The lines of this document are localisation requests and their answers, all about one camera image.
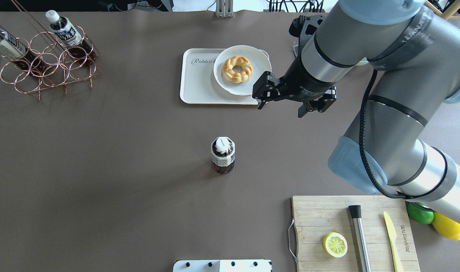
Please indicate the green lime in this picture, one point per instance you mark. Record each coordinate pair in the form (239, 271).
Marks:
(420, 213)

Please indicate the copper wire bottle rack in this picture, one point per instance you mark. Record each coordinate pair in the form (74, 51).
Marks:
(61, 68)

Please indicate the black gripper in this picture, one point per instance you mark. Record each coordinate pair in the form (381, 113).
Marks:
(302, 84)

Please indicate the white plate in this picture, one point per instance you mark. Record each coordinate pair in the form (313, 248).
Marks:
(259, 61)

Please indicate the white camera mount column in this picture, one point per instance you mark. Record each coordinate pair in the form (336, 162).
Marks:
(232, 265)

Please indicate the dark grey folded cloth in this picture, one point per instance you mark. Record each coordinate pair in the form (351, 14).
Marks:
(295, 49)

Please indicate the braided ring pastry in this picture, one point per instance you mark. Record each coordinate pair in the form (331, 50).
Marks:
(237, 69)

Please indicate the tea bottle white cap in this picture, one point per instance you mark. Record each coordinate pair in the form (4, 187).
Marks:
(222, 151)

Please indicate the half lemon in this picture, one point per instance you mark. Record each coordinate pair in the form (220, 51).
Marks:
(335, 244)

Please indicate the steel muddler with black tip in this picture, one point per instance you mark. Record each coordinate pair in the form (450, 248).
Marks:
(362, 253)

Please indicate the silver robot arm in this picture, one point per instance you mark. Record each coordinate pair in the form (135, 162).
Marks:
(415, 56)

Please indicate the cream serving tray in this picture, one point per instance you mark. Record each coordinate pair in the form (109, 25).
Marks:
(202, 81)

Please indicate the wooden mug tree stand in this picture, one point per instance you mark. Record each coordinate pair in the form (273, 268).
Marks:
(448, 13)

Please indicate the tea bottle in rack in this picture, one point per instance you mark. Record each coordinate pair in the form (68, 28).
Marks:
(18, 54)
(71, 38)

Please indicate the yellow plastic knife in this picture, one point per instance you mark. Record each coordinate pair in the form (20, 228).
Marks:
(392, 236)

